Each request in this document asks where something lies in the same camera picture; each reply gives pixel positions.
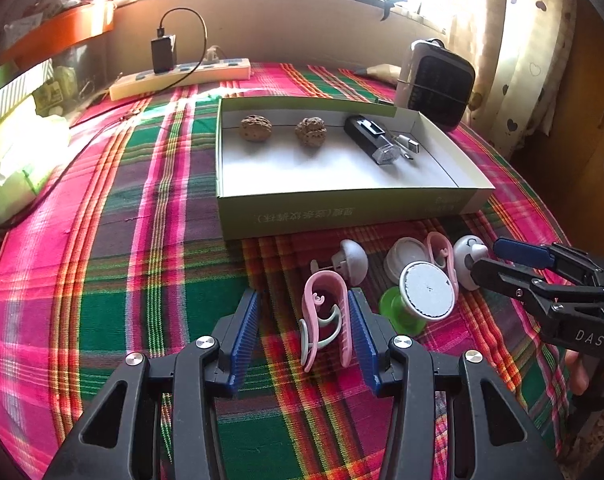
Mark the beige power strip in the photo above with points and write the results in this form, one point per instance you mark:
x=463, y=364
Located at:
x=181, y=77

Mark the brown cone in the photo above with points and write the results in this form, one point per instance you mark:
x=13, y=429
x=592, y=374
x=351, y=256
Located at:
x=382, y=72

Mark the heart-print curtain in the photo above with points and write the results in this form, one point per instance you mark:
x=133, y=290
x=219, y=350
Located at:
x=522, y=50

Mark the white plug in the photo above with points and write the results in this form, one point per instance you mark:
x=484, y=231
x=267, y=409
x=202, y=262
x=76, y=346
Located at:
x=212, y=55

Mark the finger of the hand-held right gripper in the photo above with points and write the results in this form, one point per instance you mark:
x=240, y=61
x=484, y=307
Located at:
x=502, y=277
x=522, y=251

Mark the brown walnut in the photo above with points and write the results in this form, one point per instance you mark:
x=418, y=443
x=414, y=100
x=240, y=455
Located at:
x=256, y=128
x=311, y=132

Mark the green spool with white top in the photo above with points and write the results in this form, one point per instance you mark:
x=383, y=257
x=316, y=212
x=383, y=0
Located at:
x=427, y=290

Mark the white round panda gadget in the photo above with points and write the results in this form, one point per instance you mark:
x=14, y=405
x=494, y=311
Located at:
x=464, y=260

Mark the green tissue pack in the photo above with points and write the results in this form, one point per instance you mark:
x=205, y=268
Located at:
x=21, y=170

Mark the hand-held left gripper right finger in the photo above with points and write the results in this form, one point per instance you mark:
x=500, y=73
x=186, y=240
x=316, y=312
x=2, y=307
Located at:
x=364, y=345

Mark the pink plastic clip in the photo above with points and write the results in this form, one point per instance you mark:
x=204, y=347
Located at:
x=439, y=250
x=339, y=310

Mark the green cardboard box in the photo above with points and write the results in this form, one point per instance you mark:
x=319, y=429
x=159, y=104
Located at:
x=332, y=210

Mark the black clear-capped gadget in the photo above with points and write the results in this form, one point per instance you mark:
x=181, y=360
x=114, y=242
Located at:
x=364, y=132

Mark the plaid tablecloth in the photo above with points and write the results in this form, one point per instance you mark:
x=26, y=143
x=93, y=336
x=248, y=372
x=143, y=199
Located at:
x=131, y=260

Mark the green and white box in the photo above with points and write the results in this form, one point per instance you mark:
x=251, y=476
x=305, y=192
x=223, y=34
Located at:
x=11, y=92

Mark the black charger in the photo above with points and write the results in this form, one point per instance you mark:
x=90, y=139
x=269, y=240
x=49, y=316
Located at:
x=162, y=55

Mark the grey mushroom-shaped knob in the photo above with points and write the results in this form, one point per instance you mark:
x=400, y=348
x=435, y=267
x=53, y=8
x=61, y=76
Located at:
x=354, y=262

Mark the small grey heater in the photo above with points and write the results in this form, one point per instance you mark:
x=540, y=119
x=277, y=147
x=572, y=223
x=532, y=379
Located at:
x=437, y=85

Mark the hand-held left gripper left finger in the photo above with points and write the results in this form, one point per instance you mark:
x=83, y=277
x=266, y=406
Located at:
x=244, y=340

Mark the black window clip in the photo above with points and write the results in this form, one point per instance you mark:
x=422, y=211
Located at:
x=387, y=7

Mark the person's right hand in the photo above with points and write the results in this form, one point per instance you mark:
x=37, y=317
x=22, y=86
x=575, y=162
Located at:
x=577, y=372

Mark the white round cap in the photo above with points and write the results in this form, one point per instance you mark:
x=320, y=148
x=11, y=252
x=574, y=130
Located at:
x=404, y=255

